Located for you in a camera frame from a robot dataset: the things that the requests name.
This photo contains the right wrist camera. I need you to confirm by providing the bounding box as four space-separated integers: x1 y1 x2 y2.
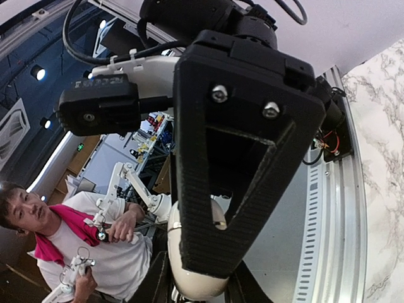
55 74 173 136

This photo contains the white earbuds charging case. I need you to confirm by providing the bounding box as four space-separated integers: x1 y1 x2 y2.
167 199 231 302

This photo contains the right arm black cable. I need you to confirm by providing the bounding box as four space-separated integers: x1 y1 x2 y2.
62 0 309 67

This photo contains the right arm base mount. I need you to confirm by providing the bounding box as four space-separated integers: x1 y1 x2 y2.
302 76 354 166

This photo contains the person in white shirt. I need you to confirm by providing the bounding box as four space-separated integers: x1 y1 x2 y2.
1 182 153 302

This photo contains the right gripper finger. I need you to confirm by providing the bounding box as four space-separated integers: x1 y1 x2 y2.
174 30 325 274

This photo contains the aluminium front rail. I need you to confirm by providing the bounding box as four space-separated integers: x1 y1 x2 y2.
246 66 370 303

